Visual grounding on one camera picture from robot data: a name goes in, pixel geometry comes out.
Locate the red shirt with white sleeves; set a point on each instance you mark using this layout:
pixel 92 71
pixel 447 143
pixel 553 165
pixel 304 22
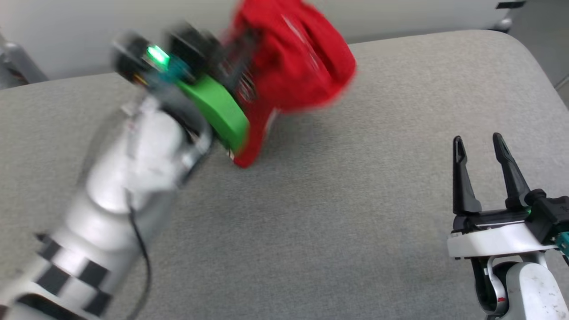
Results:
pixel 298 58

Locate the grey perforated metal panel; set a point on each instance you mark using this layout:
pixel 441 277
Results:
pixel 18 62

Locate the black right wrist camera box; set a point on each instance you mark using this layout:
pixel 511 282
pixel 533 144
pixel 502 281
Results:
pixel 551 213

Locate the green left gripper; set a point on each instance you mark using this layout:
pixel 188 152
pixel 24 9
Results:
pixel 220 113

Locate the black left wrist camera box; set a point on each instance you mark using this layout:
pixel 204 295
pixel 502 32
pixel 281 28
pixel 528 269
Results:
pixel 193 49

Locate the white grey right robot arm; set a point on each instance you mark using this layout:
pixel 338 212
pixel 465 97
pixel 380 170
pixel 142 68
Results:
pixel 533 289

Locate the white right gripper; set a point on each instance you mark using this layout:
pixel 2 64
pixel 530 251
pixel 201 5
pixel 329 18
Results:
pixel 493 240

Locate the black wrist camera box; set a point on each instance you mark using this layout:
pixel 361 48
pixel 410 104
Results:
pixel 551 213
pixel 193 49

